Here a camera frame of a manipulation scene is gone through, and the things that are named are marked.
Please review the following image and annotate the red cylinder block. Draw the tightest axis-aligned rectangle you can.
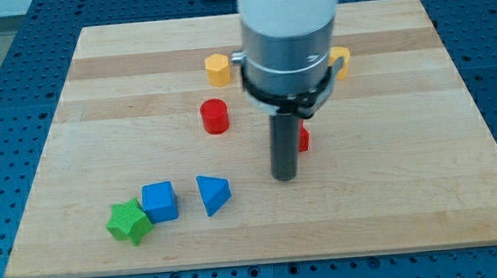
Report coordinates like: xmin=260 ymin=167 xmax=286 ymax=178
xmin=199 ymin=98 xmax=230 ymax=135

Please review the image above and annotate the blue triangle block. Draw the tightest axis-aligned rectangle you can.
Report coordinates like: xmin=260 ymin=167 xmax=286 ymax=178
xmin=196 ymin=176 xmax=232 ymax=217

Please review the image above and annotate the yellow heart block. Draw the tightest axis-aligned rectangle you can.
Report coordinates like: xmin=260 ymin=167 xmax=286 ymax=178
xmin=328 ymin=46 xmax=351 ymax=80

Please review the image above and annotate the blue cube block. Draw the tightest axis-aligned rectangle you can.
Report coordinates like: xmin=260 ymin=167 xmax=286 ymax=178
xmin=142 ymin=181 xmax=179 ymax=224

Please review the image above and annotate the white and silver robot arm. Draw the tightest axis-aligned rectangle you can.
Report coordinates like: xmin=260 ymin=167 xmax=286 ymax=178
xmin=231 ymin=0 xmax=344 ymax=181

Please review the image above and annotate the green star block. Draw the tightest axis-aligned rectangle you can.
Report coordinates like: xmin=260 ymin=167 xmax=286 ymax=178
xmin=106 ymin=198 xmax=154 ymax=246

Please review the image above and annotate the wooden board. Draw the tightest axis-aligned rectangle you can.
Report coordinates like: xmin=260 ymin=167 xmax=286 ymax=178
xmin=4 ymin=0 xmax=497 ymax=278

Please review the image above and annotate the red star block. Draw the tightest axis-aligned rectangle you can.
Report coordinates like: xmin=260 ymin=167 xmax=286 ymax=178
xmin=298 ymin=121 xmax=311 ymax=152

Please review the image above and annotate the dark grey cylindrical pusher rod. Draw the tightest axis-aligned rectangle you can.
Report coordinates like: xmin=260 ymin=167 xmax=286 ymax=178
xmin=269 ymin=115 xmax=300 ymax=181

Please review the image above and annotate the yellow hexagon block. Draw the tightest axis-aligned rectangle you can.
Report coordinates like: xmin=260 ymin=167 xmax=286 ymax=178
xmin=205 ymin=53 xmax=231 ymax=87

